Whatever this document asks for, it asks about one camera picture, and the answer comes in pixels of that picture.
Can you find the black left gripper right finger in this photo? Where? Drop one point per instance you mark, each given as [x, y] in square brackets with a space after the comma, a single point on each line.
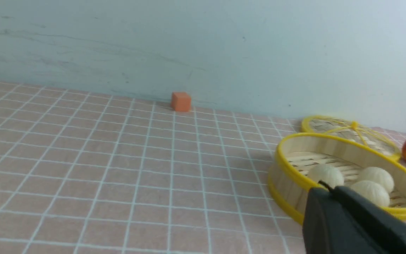
[385, 230]

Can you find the yellow bamboo steamer lid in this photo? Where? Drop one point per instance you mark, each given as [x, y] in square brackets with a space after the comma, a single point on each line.
[352, 131]

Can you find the white steamed bun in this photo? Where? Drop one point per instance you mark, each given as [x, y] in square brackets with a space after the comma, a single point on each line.
[379, 176]
[326, 173]
[373, 192]

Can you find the yellow bamboo steamer tray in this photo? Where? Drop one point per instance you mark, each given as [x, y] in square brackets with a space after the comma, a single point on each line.
[298, 153]

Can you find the pink checkered tablecloth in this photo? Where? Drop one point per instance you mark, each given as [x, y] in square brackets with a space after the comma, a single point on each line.
[89, 173]

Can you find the orange toy cube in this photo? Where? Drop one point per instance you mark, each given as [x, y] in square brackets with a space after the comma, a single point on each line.
[181, 101]

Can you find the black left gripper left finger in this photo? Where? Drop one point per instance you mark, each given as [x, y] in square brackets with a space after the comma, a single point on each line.
[334, 222]

